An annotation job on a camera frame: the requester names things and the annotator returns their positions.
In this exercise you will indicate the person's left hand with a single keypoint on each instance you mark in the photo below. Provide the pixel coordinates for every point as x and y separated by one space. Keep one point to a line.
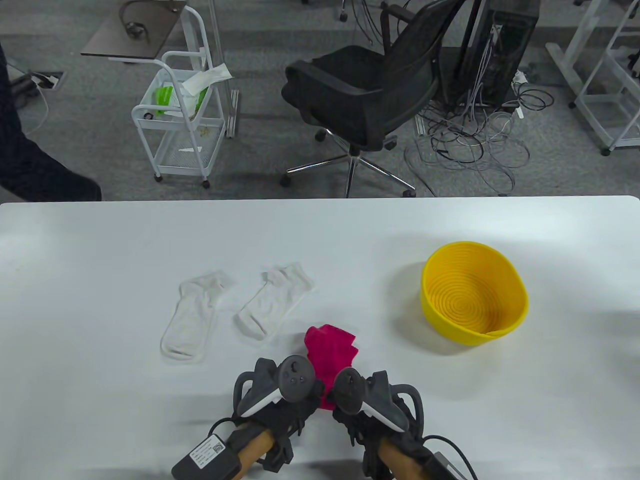
300 415

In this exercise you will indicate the person's right hand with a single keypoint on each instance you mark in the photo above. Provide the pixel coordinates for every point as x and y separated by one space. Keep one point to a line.
367 430

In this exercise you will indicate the white sock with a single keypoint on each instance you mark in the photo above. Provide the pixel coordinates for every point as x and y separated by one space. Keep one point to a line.
192 320
272 305

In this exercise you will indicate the person's left forearm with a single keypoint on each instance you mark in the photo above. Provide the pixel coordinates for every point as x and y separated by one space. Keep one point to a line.
255 450

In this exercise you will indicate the person's right forearm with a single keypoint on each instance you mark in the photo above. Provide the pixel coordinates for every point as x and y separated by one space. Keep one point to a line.
400 462

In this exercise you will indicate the yellow woven basket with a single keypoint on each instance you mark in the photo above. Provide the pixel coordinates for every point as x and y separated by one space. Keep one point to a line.
475 300

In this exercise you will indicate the silver metal stand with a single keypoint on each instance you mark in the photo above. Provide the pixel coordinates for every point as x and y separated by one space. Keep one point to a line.
233 112

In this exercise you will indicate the black mesh office chair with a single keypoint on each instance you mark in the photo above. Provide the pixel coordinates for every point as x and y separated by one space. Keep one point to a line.
350 95

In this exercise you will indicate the white green wipes pack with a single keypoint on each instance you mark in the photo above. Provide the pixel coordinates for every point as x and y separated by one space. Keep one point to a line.
192 105

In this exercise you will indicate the green plastic packet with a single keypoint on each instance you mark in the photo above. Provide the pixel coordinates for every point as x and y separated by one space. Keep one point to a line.
164 97

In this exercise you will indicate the white paper towel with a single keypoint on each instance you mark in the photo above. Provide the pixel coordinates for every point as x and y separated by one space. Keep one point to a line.
205 79

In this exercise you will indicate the white power strip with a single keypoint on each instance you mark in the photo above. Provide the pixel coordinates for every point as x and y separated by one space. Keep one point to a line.
520 77

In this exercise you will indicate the white metal rack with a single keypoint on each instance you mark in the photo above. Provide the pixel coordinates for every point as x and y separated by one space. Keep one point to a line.
610 112

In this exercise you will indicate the black computer tower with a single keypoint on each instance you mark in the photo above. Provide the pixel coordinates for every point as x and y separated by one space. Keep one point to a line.
510 45

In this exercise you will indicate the floor power socket box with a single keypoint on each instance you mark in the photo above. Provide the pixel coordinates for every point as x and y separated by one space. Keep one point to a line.
47 80

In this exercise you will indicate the dark brown side table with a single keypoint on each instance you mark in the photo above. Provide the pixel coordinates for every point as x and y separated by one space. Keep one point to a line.
110 37

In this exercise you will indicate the white desk leg frame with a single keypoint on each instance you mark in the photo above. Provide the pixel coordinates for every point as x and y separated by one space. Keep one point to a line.
565 62

